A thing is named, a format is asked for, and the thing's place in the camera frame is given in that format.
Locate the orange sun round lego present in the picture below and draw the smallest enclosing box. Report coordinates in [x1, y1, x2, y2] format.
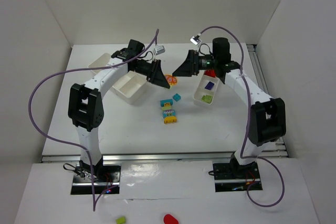
[165, 74, 178, 86]

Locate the purple lego piece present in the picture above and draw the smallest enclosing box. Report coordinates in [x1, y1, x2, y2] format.
[204, 82, 215, 91]

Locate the teal square lego brick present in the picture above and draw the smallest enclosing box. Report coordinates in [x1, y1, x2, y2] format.
[173, 93, 181, 102]

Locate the light green lego brick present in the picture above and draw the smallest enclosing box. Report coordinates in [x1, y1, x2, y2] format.
[205, 95, 213, 103]

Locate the teal flower lego brick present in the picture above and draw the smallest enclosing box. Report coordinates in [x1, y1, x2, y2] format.
[162, 109, 176, 118]

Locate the red lego brick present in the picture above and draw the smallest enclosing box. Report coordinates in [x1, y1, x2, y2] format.
[204, 70, 216, 78]

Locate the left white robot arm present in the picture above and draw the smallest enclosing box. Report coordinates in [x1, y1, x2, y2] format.
[68, 39, 170, 177]

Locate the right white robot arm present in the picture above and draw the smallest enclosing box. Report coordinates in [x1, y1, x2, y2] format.
[173, 37, 286, 176]

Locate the right white divided container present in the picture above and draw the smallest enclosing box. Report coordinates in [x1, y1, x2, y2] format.
[193, 74, 219, 108]

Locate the white divided container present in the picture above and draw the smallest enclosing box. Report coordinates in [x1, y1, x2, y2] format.
[88, 53, 148, 104]
[193, 74, 219, 108]

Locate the left white divided container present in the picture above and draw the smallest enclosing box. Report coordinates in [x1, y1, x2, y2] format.
[88, 53, 148, 104]

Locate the teal and green lego stack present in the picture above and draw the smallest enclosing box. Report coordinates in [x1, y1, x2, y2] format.
[160, 99, 173, 111]

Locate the red round piece foreground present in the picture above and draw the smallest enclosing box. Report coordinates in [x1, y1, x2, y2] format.
[163, 214, 179, 224]

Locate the green lego on foreground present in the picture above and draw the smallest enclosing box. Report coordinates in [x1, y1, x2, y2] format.
[115, 216, 127, 224]

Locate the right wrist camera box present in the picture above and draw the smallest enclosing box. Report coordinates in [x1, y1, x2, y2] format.
[190, 35, 202, 45]

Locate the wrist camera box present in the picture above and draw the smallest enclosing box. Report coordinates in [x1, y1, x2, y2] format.
[153, 46, 165, 55]
[190, 35, 202, 45]

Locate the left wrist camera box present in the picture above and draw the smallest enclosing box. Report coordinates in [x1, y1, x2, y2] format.
[153, 46, 165, 55]

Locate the aluminium rail front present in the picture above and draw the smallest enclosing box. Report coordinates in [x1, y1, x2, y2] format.
[41, 152, 233, 165]

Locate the aluminium rail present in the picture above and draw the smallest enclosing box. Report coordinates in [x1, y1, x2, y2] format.
[41, 152, 233, 165]
[244, 45, 288, 157]

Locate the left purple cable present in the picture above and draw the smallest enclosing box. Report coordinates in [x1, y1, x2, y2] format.
[27, 28, 160, 212]

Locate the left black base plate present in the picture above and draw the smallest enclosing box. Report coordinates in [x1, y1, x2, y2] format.
[70, 165, 121, 195]

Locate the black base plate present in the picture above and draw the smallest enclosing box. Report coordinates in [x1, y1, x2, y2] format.
[208, 162, 263, 193]
[70, 165, 121, 195]

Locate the aluminium rail right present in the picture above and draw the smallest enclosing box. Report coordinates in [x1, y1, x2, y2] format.
[244, 45, 288, 157]

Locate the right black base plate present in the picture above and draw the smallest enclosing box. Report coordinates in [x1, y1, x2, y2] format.
[208, 162, 263, 193]

